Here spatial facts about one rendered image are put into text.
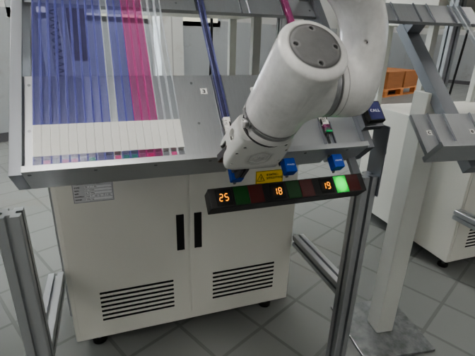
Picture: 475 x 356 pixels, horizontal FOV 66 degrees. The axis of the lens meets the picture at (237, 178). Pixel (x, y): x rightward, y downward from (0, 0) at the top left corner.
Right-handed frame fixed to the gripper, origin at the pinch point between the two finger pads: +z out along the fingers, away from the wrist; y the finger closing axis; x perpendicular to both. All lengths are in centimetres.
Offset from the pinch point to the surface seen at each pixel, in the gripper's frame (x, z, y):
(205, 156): 2.8, 0.3, -6.1
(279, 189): -4.2, 3.4, 8.2
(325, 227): 7, 111, 80
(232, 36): 82, 53, 29
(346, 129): 7.7, 2.5, 27.2
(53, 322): -18, 37, -39
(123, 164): 2.4, 0.3, -20.5
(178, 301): -17, 64, -7
